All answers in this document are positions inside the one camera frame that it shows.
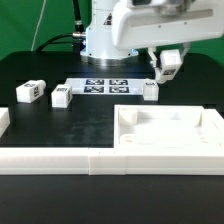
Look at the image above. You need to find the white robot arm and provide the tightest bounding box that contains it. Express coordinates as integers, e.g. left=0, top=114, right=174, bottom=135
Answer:
left=80, top=0, right=224, bottom=66

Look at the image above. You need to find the white square tabletop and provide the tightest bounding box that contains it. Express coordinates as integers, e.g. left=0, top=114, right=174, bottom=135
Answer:
left=114, top=105, right=224, bottom=149

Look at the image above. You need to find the white U-shaped fence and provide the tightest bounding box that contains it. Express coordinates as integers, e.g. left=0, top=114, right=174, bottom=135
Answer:
left=0, top=107, right=224, bottom=176

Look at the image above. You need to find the fiducial marker sheet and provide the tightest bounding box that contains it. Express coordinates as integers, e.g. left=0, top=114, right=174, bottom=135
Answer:
left=66, top=78, right=144, bottom=95

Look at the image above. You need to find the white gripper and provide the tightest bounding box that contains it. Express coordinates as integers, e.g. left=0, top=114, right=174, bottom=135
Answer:
left=112, top=0, right=224, bottom=70

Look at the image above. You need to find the white thin cable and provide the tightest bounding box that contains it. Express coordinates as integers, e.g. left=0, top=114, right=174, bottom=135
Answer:
left=30, top=0, right=48, bottom=52

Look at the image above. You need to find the black cable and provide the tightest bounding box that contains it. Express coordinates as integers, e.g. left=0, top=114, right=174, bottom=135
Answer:
left=34, top=0, right=88, bottom=54

